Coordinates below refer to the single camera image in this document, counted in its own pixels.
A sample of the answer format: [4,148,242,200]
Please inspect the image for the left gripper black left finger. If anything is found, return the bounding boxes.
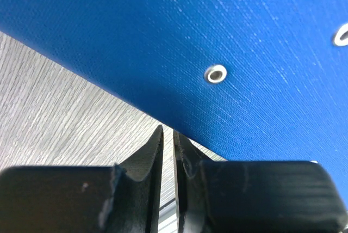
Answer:
[113,125,164,232]

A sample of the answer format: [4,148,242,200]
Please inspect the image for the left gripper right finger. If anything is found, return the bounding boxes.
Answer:
[173,131,217,232]

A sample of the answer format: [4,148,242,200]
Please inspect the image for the blue ring binder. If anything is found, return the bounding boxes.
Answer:
[1,0,347,194]

